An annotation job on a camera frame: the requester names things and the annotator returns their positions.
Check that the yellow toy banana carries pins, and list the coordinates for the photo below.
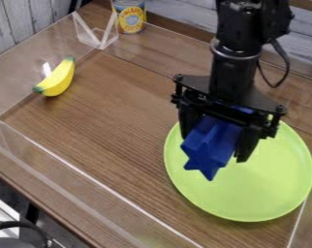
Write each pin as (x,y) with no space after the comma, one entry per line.
(56,83)

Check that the green round plate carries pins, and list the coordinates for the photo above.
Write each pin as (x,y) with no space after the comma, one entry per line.
(249,192)

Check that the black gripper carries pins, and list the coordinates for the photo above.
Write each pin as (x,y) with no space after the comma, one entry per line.
(249,109)

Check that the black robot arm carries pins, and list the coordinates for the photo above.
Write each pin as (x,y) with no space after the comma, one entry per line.
(249,24)

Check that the clear acrylic corner bracket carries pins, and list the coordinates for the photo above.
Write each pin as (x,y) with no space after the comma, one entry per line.
(95,37)

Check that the yellow blue labelled can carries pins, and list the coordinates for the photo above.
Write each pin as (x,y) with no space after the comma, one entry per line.
(131,15)

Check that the blue star-shaped block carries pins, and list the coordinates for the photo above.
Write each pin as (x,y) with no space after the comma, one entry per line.
(209,145)

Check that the clear acrylic front wall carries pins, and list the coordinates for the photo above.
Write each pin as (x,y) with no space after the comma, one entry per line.
(92,210)

